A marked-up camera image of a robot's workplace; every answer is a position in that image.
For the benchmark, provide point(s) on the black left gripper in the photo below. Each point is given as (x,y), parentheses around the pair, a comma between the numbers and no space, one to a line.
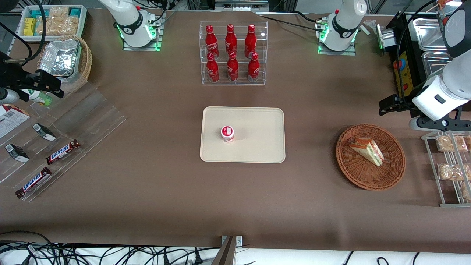
(403,103)

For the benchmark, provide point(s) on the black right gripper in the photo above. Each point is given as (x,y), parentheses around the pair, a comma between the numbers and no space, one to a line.
(13,79)

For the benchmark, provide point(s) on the triangle sandwich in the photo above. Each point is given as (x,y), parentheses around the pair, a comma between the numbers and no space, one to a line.
(368,149)

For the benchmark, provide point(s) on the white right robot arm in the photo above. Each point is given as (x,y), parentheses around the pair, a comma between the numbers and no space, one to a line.
(128,20)

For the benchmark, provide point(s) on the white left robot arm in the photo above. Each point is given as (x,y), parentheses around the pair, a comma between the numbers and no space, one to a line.
(342,25)

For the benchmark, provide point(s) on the light wicker basket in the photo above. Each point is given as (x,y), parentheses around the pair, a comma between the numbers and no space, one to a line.
(85,62)

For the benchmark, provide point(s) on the round brown wicker basket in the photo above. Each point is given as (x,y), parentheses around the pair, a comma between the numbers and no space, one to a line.
(371,173)

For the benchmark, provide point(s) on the beige plastic tray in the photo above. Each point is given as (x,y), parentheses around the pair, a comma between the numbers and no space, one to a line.
(257,147)

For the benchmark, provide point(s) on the green white small bottle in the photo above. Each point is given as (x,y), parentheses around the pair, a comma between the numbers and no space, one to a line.
(38,96)

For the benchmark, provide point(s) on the stack of foil trays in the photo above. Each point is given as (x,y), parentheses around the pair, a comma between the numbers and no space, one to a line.
(60,57)

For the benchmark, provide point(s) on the black machine with yellow panel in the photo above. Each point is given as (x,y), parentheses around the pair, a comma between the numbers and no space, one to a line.
(401,70)

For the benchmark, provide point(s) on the small black white box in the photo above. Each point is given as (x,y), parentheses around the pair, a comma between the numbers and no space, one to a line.
(44,131)
(16,152)

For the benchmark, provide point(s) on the red white printed box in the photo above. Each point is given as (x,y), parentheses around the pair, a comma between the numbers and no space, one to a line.
(11,119)

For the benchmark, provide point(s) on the clear acrylic stepped display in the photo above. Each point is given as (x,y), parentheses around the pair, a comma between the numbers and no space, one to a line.
(92,121)

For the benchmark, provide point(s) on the clear rice cracker bag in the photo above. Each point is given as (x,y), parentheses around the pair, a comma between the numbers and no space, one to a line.
(70,25)
(59,12)
(49,26)

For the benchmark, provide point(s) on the stainless steel pan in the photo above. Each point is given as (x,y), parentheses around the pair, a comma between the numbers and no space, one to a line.
(428,35)
(434,62)

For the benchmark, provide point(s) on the yellow snack packet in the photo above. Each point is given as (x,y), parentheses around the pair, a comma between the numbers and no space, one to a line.
(29,26)

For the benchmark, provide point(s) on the brown snickers bar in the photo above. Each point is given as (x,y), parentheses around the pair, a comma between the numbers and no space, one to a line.
(34,183)
(62,152)

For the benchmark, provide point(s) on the white plastic snack bin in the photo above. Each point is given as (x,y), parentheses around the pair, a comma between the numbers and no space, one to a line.
(82,22)

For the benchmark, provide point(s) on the clear bag of pastry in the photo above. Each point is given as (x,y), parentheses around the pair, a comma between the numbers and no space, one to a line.
(466,192)
(450,172)
(468,141)
(450,143)

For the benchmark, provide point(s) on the teal snack packet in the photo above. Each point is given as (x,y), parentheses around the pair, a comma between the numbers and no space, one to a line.
(36,13)
(74,11)

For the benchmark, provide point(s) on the clear plastic wrapper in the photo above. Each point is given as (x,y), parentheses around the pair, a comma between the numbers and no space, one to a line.
(369,25)

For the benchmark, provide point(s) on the red cola bottle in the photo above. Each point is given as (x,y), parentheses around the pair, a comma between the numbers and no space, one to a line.
(250,41)
(212,70)
(230,40)
(211,42)
(253,70)
(232,69)

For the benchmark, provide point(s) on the clear acrylic bottle rack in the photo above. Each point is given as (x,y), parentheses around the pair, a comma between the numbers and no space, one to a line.
(239,82)

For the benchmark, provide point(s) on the red white yogurt cup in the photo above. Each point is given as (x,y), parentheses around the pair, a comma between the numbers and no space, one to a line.
(227,133)

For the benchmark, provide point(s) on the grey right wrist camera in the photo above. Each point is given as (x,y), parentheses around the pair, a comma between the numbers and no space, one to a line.
(7,96)

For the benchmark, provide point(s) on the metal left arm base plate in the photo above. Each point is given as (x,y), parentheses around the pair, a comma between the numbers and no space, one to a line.
(331,52)

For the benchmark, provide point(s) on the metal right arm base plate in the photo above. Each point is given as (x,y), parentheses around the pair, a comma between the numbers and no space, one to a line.
(156,40)

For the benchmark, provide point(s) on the aluminium frame beam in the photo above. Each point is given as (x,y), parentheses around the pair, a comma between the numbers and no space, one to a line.
(241,4)

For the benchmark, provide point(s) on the aluminium profile bracket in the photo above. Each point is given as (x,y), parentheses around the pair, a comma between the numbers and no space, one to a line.
(230,250)

